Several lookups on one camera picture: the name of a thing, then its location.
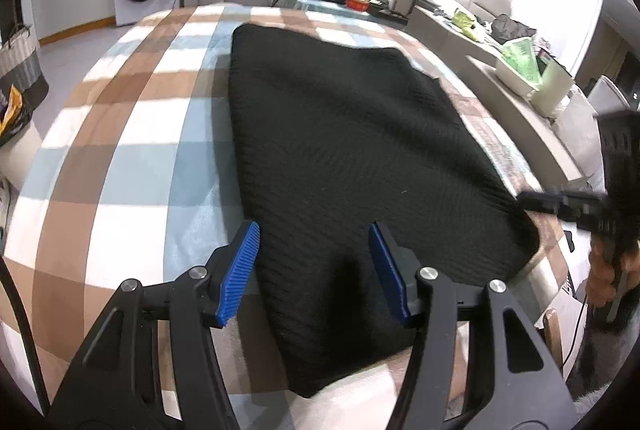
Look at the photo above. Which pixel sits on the red bowl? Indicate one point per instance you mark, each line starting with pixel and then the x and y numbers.
pixel 358 5

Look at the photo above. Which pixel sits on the plaid bed sheet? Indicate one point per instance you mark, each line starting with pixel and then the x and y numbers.
pixel 136 178

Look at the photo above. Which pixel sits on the black knit sweater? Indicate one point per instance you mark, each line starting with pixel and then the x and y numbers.
pixel 329 139

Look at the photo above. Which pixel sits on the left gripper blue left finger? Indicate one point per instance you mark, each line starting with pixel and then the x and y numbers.
pixel 229 269

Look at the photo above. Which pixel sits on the person's right hand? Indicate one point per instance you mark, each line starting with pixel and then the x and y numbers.
pixel 600 288

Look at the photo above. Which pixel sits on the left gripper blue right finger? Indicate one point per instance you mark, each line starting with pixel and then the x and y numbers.
pixel 396 268

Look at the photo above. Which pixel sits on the green tissue pack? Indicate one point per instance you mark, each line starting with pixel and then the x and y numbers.
pixel 520 55

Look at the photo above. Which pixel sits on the grey bedside cabinet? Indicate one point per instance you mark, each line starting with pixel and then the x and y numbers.
pixel 475 64

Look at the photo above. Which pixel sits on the woven laundry basket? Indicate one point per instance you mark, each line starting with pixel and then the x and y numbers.
pixel 20 67

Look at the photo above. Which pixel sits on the white trash bin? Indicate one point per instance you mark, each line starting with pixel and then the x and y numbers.
pixel 20 139

